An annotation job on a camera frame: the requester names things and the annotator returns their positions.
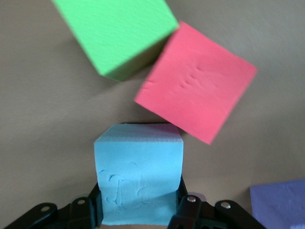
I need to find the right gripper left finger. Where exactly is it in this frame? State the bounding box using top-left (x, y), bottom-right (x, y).
top-left (4, 183), bottom-right (104, 229)

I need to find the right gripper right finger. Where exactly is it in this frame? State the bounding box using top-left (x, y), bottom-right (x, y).
top-left (168, 177), bottom-right (265, 229)

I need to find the light blue foam cube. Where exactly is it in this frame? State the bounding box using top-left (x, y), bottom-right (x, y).
top-left (93, 123), bottom-right (184, 227)

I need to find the purple foam cube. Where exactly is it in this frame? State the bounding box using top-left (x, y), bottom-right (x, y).
top-left (249, 179), bottom-right (305, 229)

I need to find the brown table mat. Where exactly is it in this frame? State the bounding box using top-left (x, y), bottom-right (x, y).
top-left (0, 0), bottom-right (305, 229)

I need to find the red foam cube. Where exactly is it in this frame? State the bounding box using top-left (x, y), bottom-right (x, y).
top-left (133, 21), bottom-right (258, 146)

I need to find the green foam cube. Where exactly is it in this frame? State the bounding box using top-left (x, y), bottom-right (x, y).
top-left (51, 0), bottom-right (180, 83)

